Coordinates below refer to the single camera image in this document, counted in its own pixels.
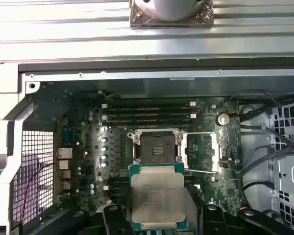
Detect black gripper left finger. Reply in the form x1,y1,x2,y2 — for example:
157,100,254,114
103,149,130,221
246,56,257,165
14,205,132,235

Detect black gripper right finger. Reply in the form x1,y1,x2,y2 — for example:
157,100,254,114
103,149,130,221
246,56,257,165
198,204,294,235

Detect silver-topped green CPU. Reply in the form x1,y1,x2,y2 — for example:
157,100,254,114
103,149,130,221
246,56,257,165
128,164,187,232

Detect metal socket cover frame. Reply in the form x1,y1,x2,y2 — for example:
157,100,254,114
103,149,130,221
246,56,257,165
180,132,223,173

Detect black RAM slot white clips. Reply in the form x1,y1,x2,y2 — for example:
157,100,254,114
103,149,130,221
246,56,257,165
103,185,130,194
101,112,196,119
101,102,196,108

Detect green motherboard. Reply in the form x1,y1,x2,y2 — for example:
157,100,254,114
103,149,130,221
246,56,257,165
39,96,242,221

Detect silver rear port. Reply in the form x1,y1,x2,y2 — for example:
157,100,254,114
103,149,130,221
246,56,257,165
56,159,72,170
57,170,72,180

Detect silver ethernet port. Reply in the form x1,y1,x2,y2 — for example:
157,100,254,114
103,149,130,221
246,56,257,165
56,147,74,159

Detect blue VGA port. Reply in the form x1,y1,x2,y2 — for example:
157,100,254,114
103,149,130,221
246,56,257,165
62,126,76,147

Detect silver coin battery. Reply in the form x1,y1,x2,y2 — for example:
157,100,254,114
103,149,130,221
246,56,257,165
215,113,230,127

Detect grey metal PC case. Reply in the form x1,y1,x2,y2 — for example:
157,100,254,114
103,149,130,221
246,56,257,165
0,57,294,235

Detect thin red wire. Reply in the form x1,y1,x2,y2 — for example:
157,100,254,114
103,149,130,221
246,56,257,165
19,163,56,222

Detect brown square base plate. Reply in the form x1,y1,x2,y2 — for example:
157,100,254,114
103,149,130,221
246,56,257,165
129,0,214,28

